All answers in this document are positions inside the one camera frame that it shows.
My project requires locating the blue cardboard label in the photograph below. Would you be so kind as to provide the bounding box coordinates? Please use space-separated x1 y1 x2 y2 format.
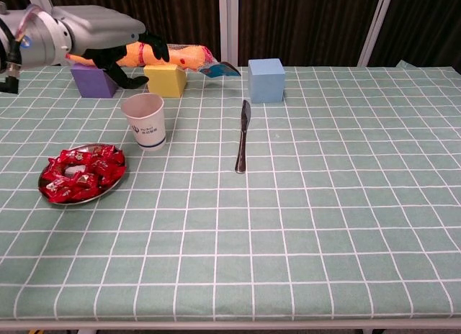
199 61 241 78

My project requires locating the orange rubber chicken in net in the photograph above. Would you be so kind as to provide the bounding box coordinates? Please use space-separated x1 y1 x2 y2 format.
66 41 217 73

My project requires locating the green checked tablecloth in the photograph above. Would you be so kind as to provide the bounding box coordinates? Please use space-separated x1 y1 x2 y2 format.
0 60 461 322

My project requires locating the black arm cable connector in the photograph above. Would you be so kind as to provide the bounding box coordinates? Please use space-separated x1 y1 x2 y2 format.
0 35 22 95

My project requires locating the purple foam cube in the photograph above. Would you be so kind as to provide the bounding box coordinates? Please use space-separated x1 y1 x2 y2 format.
70 63 119 99

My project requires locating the dark pleated curtain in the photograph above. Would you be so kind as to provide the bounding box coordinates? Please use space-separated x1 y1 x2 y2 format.
0 0 461 73

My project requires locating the upright white frame post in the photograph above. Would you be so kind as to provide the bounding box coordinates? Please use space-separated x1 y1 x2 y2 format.
218 0 240 66

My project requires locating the blue foam cube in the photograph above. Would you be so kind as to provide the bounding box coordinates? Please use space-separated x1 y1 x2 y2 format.
247 58 286 104

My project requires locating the yellow foam cube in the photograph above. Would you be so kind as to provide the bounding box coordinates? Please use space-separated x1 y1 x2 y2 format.
143 63 188 99

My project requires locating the steel table knife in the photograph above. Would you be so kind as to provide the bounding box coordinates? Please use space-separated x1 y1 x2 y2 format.
235 99 252 174

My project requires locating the white paper cup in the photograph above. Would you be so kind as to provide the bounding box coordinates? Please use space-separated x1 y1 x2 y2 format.
120 93 167 152

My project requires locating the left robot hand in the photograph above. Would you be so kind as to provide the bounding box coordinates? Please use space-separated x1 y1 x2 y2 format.
67 5 170 90

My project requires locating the round steel plate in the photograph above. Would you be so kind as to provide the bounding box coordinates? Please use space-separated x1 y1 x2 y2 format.
38 143 128 206

